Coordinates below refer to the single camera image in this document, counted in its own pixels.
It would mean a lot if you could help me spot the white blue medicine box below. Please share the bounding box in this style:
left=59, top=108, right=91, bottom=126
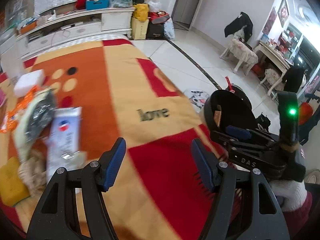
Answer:
left=46, top=107, right=86, bottom=181

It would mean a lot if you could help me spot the brown tissue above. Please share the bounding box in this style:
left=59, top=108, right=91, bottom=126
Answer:
left=18, top=150, right=47, bottom=197

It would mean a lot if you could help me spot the white plastic bag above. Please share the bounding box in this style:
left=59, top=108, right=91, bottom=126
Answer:
left=13, top=87, right=56, bottom=163

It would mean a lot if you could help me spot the yellow green sponge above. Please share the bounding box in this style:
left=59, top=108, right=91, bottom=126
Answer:
left=0, top=157, right=30, bottom=207

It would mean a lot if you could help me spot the orange plastic wrapper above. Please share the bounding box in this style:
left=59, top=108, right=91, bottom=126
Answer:
left=1, top=85, right=40, bottom=133

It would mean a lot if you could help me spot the small black trash bin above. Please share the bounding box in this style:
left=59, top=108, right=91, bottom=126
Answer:
left=203, top=90, right=258, bottom=140

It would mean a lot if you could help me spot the large lined trash bin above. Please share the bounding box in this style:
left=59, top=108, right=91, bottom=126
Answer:
left=225, top=76, right=252, bottom=109

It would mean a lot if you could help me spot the white gloved right hand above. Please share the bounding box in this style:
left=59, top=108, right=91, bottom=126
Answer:
left=269, top=180, right=308, bottom=212

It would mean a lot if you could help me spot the red orange patterned blanket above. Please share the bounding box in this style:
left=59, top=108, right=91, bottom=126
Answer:
left=0, top=38, right=241, bottom=240

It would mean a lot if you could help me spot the white chair with cushion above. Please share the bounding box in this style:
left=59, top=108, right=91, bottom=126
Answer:
left=220, top=28, right=258, bottom=75

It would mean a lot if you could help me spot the white side table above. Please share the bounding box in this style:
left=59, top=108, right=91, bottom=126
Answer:
left=254, top=41, right=291, bottom=96

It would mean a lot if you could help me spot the black jacket on chair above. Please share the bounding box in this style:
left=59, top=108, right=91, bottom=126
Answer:
left=224, top=12, right=253, bottom=42

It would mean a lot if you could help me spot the black shopping bag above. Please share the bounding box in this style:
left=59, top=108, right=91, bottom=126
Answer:
left=146, top=22, right=164, bottom=40

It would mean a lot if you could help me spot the cream paper shopping bag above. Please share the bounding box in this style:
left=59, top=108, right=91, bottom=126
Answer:
left=131, top=17, right=149, bottom=40

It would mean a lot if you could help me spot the white TV cabinet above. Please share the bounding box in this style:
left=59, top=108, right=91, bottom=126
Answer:
left=1, top=7, right=135, bottom=59

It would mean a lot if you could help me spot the yellow bag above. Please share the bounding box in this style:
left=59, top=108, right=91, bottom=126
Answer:
left=132, top=3, right=149, bottom=22

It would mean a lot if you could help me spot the blue storage basket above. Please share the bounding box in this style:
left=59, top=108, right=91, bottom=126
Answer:
left=86, top=0, right=109, bottom=10

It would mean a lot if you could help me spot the framed wall picture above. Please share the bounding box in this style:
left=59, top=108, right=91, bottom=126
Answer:
left=278, top=0, right=289, bottom=27

